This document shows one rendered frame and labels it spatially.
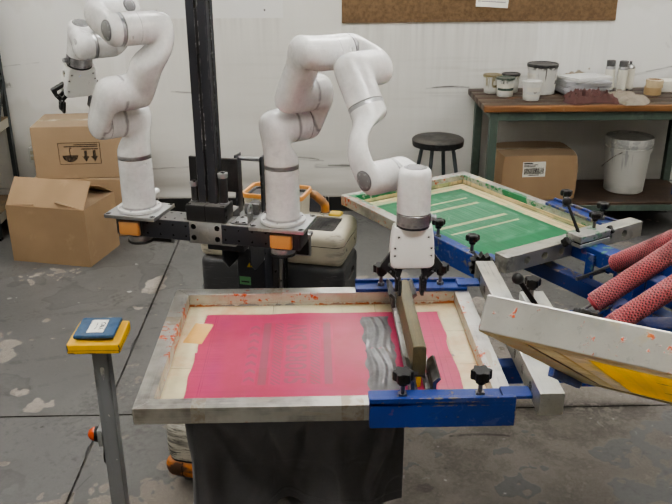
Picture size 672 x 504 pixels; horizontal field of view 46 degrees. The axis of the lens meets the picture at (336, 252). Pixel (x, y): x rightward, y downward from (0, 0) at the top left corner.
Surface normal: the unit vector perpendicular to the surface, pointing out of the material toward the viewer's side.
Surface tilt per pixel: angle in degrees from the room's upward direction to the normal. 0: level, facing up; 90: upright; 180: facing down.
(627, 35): 90
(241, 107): 90
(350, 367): 0
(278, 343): 0
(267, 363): 0
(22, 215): 90
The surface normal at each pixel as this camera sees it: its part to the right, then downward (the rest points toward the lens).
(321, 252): -0.25, 0.36
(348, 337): 0.00, -0.93
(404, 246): -0.01, 0.37
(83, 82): 0.59, 0.62
